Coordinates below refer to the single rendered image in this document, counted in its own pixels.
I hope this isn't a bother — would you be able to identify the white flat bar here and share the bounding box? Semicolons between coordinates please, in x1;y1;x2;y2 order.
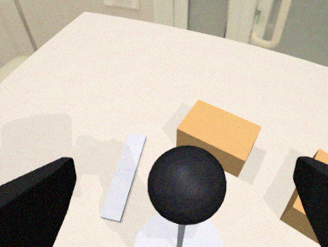
100;133;147;223

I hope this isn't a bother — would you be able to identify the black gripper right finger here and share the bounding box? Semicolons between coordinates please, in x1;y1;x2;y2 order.
292;157;328;247

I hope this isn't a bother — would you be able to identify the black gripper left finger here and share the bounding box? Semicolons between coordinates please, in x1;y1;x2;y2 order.
0;157;77;247

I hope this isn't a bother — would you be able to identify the tan rectangular block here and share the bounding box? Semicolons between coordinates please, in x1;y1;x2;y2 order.
176;100;261;177
280;149;328;244

